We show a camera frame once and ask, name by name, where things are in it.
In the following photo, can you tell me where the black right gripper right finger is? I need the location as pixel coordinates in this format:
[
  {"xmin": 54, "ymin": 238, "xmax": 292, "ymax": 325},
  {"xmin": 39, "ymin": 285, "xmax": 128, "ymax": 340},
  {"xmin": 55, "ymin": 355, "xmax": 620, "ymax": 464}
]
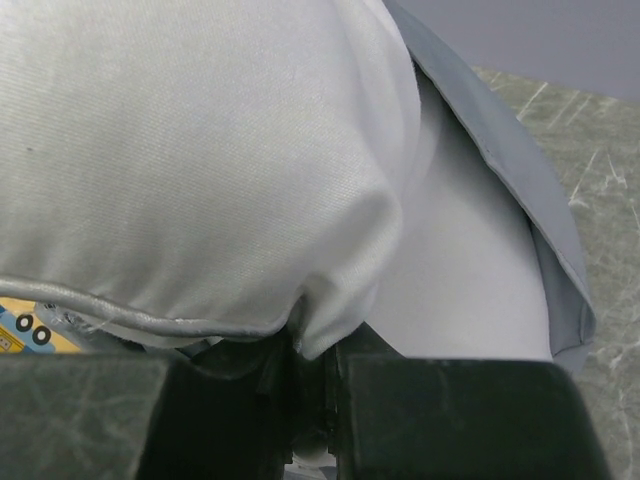
[{"xmin": 323, "ymin": 324, "xmax": 401, "ymax": 479}]

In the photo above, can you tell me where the yellow cartoon print pillow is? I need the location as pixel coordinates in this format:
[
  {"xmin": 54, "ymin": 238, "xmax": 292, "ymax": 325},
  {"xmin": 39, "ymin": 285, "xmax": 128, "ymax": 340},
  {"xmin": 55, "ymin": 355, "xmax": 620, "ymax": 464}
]
[{"xmin": 1, "ymin": 297, "xmax": 82, "ymax": 354}]

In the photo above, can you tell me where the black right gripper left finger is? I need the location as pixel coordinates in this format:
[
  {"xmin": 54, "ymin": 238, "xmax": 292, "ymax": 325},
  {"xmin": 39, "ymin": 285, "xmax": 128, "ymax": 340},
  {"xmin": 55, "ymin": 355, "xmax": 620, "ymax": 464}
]
[{"xmin": 144, "ymin": 332, "xmax": 296, "ymax": 479}]

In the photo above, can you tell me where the grey pillowcase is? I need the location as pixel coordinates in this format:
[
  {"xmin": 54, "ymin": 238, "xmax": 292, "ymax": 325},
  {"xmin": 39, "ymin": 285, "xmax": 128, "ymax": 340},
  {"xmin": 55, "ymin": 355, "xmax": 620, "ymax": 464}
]
[{"xmin": 385, "ymin": 1, "xmax": 596, "ymax": 374}]

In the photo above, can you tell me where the white pillow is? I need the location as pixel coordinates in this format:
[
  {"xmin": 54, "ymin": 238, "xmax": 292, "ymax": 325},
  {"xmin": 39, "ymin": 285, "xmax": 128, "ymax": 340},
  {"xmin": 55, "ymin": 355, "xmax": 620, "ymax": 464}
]
[{"xmin": 1, "ymin": 1, "xmax": 552, "ymax": 361}]

